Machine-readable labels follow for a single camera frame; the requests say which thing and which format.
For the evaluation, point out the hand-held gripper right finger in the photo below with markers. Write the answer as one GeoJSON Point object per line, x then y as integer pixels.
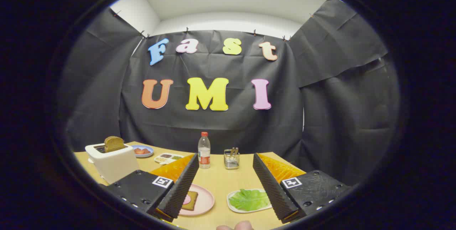
{"type": "Point", "coordinates": [270, 187]}

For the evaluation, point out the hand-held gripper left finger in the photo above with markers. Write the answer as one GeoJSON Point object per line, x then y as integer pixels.
{"type": "Point", "coordinates": [181, 187]}

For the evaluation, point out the green lettuce leaf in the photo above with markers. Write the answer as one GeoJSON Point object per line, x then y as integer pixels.
{"type": "Point", "coordinates": [249, 199]}

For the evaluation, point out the brown toast bread slice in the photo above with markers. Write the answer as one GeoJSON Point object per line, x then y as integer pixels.
{"type": "Point", "coordinates": [114, 144]}

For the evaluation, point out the pink ham slice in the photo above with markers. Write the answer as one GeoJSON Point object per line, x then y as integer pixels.
{"type": "Point", "coordinates": [186, 199]}

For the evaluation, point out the flat bread slice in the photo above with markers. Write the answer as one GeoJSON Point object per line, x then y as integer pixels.
{"type": "Point", "coordinates": [193, 201]}

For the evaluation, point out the pink round plate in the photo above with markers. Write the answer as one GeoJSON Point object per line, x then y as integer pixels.
{"type": "Point", "coordinates": [206, 201]}

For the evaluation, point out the white divided condiment dish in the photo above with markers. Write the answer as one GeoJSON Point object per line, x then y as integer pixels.
{"type": "Point", "coordinates": [167, 159]}

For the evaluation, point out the clear water bottle red cap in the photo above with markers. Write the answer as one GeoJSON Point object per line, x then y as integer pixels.
{"type": "Point", "coordinates": [204, 151]}

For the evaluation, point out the white rectangular plate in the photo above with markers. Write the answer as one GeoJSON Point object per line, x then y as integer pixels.
{"type": "Point", "coordinates": [231, 206]}

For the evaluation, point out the blue plate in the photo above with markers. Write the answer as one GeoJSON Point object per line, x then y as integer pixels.
{"type": "Point", "coordinates": [148, 155]}

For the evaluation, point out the red food slices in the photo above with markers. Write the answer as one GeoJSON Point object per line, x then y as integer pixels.
{"type": "Point", "coordinates": [141, 151]}

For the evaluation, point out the white toaster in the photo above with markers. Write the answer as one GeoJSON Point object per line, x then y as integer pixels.
{"type": "Point", "coordinates": [114, 164]}

